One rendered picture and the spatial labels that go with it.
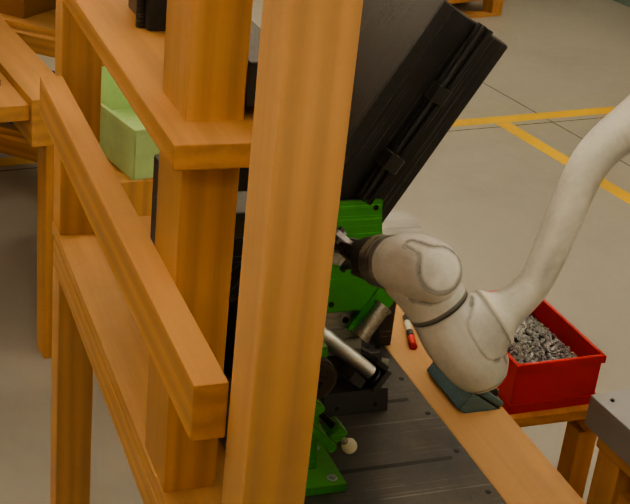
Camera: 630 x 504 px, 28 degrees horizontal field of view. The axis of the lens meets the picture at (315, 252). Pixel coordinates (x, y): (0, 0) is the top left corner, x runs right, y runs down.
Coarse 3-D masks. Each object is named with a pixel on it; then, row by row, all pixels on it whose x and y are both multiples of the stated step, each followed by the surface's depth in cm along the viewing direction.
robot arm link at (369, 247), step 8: (368, 240) 205; (376, 240) 202; (368, 248) 202; (360, 256) 204; (368, 256) 201; (360, 264) 203; (368, 264) 201; (360, 272) 204; (368, 272) 201; (368, 280) 204; (384, 288) 202
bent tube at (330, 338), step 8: (328, 336) 229; (336, 336) 230; (328, 344) 229; (336, 344) 229; (344, 344) 230; (336, 352) 230; (344, 352) 230; (352, 352) 231; (344, 360) 231; (352, 360) 231; (360, 360) 231; (352, 368) 233; (360, 368) 232; (368, 368) 232; (368, 376) 233
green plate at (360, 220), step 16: (352, 208) 230; (368, 208) 231; (352, 224) 231; (368, 224) 232; (336, 272) 232; (336, 288) 232; (352, 288) 233; (368, 288) 234; (336, 304) 233; (352, 304) 234
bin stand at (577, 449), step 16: (512, 416) 258; (528, 416) 258; (544, 416) 259; (560, 416) 261; (576, 416) 262; (576, 432) 267; (592, 432) 267; (576, 448) 267; (592, 448) 269; (560, 464) 273; (576, 464) 270; (576, 480) 272
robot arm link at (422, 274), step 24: (384, 240) 200; (408, 240) 192; (432, 240) 190; (384, 264) 194; (408, 264) 188; (432, 264) 187; (456, 264) 189; (408, 288) 190; (432, 288) 187; (456, 288) 189; (408, 312) 195; (432, 312) 193
